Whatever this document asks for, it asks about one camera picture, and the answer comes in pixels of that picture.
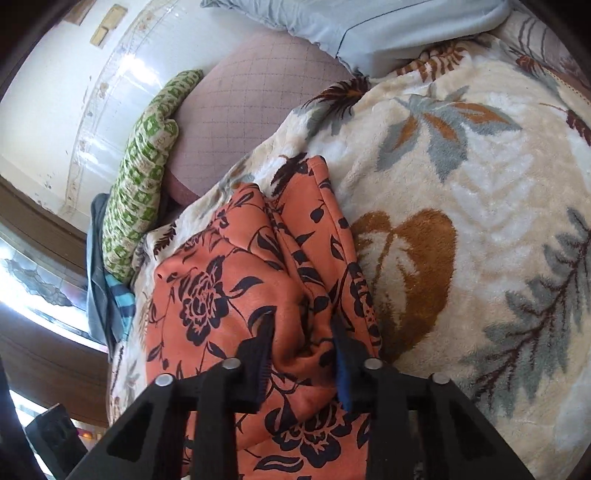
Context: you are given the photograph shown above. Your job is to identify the light blue pillow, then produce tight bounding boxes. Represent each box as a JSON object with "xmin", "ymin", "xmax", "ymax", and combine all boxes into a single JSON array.
[{"xmin": 201, "ymin": 0, "xmax": 513, "ymax": 77}]

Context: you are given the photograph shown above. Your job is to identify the pink quilted cushion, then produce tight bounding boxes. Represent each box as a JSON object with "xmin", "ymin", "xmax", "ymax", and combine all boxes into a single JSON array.
[{"xmin": 166, "ymin": 31, "xmax": 356, "ymax": 206}]

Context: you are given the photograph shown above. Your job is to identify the blue-grey cloth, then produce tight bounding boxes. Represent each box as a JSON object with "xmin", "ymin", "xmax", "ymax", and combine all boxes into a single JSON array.
[{"xmin": 85, "ymin": 193, "xmax": 116, "ymax": 352}]

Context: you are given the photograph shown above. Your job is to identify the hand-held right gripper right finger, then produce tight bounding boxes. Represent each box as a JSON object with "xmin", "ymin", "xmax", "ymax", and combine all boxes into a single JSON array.
[{"xmin": 330, "ymin": 314, "xmax": 539, "ymax": 480}]

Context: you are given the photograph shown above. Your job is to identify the teal striped cloth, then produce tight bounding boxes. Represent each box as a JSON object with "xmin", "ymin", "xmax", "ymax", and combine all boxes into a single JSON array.
[{"xmin": 104, "ymin": 272, "xmax": 136, "ymax": 342}]

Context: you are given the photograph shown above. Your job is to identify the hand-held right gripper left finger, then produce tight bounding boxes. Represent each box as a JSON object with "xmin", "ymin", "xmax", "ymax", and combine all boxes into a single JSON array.
[{"xmin": 65, "ymin": 318, "xmax": 278, "ymax": 480}]

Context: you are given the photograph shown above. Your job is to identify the orange floral garment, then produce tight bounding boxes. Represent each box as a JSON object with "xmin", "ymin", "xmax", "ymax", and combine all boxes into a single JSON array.
[{"xmin": 143, "ymin": 156, "xmax": 384, "ymax": 480}]

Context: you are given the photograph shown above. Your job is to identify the framed wall plaque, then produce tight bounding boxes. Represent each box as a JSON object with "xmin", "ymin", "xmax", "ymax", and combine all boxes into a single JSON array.
[{"xmin": 62, "ymin": 0, "xmax": 89, "ymax": 24}]

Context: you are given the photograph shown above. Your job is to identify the green patterned pillow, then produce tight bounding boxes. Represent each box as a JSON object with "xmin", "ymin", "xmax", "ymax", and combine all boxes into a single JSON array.
[{"xmin": 102, "ymin": 69, "xmax": 205, "ymax": 284}]

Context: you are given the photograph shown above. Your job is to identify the wooden stained glass door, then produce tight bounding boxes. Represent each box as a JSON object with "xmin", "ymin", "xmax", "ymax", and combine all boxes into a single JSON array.
[{"xmin": 0, "ymin": 175, "xmax": 114, "ymax": 480}]

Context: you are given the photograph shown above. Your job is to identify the leaf print fleece blanket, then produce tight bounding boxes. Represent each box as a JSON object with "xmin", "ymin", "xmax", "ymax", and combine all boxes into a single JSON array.
[{"xmin": 108, "ymin": 28, "xmax": 591, "ymax": 480}]

